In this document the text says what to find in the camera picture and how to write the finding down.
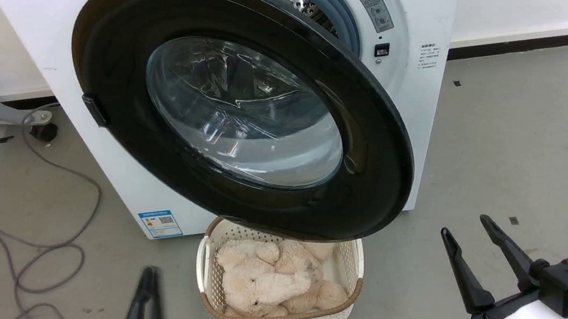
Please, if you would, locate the white front-load washing machine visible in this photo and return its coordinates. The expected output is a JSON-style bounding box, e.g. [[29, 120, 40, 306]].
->
[[0, 0, 501, 258]]

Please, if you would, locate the black round washer door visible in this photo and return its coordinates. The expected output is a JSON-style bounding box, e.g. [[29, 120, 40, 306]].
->
[[65, 0, 423, 271]]

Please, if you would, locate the grey rubber door gasket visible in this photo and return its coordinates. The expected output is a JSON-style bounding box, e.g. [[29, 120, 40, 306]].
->
[[226, 0, 363, 72]]

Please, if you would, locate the blue energy label sticker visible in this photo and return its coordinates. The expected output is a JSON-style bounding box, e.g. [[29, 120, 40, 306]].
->
[[138, 208, 184, 242]]

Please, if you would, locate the beige plush toy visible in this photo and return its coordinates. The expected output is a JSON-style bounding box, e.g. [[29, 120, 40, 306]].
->
[[213, 228, 350, 319]]

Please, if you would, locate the black caster foot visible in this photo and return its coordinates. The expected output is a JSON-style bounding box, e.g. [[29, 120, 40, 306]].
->
[[29, 120, 61, 145]]

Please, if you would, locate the small printed text label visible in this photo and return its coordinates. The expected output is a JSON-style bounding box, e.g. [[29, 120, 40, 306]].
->
[[415, 43, 444, 71]]

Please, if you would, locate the grey warning sticker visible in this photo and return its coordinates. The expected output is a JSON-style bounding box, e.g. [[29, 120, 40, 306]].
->
[[356, 0, 395, 36]]

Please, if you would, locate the perforated steel washer drum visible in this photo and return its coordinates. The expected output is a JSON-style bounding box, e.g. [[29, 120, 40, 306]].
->
[[273, 0, 339, 44]]

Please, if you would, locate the grey floor cable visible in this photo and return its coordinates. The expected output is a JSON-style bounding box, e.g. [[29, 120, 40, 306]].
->
[[0, 99, 118, 319]]

